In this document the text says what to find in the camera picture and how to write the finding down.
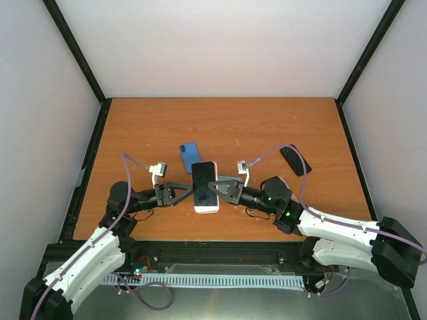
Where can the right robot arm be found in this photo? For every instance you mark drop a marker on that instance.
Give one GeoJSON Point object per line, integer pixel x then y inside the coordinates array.
{"type": "Point", "coordinates": [385, 247]}

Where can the blue phone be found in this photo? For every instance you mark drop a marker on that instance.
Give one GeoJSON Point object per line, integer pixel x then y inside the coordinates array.
{"type": "Point", "coordinates": [190, 155]}

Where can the black aluminium frame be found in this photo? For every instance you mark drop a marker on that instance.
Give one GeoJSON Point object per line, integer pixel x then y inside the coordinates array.
{"type": "Point", "coordinates": [161, 252]}

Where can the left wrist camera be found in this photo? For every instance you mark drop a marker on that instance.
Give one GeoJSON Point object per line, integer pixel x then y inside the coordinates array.
{"type": "Point", "coordinates": [157, 171]}

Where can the light blue cable duct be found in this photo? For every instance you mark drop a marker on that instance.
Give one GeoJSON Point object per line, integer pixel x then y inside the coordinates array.
{"type": "Point", "coordinates": [199, 281]}

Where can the light blue phone case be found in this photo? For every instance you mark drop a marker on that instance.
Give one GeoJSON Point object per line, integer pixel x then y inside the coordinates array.
{"type": "Point", "coordinates": [225, 178]}

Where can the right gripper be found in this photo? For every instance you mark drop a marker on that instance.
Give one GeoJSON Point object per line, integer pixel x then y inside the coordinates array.
{"type": "Point", "coordinates": [233, 194]}

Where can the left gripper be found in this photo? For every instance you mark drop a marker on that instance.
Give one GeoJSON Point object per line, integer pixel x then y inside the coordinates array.
{"type": "Point", "coordinates": [164, 192]}

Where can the pink phone case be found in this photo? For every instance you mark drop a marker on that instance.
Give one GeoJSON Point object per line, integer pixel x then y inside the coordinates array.
{"type": "Point", "coordinates": [285, 181]}

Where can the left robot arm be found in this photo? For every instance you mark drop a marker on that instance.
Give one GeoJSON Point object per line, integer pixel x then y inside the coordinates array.
{"type": "Point", "coordinates": [60, 294]}

